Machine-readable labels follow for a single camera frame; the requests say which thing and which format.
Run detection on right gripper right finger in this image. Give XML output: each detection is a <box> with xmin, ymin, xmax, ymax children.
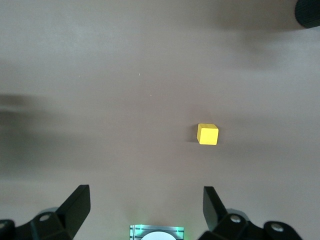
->
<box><xmin>198</xmin><ymin>186</ymin><xmax>304</xmax><ymax>240</ymax></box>

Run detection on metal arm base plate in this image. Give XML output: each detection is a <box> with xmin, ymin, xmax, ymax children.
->
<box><xmin>129</xmin><ymin>224</ymin><xmax>186</xmax><ymax>240</ymax></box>

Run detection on yellow wooden block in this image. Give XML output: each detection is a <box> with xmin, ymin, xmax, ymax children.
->
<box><xmin>196</xmin><ymin>123</ymin><xmax>220</xmax><ymax>146</ymax></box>

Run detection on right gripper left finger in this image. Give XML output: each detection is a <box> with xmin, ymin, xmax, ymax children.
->
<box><xmin>0</xmin><ymin>184</ymin><xmax>91</xmax><ymax>240</ymax></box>

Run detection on black ribbed cylinder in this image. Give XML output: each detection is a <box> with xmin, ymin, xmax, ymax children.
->
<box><xmin>294</xmin><ymin>0</ymin><xmax>320</xmax><ymax>29</ymax></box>

